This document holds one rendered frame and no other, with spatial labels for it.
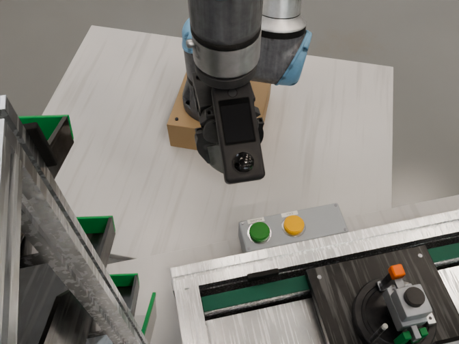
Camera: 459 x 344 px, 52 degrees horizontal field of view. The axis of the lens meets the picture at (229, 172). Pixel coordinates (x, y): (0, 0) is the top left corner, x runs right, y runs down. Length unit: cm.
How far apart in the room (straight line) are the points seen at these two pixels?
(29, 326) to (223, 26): 32
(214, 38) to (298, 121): 77
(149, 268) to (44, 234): 77
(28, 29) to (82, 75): 168
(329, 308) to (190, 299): 25
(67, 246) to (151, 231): 79
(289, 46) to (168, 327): 60
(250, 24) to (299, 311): 60
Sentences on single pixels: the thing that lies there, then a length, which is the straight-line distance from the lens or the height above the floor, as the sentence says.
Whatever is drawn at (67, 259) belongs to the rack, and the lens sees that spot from 30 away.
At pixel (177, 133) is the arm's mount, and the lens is 113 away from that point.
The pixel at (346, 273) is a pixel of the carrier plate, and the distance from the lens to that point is 92.
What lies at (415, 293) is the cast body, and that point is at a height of 109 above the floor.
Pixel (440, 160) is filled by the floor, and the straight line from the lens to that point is 241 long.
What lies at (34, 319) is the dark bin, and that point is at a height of 140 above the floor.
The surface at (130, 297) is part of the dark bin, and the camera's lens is 65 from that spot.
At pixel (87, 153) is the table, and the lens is 121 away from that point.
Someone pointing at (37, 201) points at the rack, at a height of 161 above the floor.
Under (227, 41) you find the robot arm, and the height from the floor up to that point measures 148.
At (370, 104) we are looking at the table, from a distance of 132.
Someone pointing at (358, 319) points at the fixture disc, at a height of 99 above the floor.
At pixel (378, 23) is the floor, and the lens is 300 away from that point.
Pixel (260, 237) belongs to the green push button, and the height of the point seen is 97.
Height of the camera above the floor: 180
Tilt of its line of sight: 56 degrees down
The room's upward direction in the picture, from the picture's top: straight up
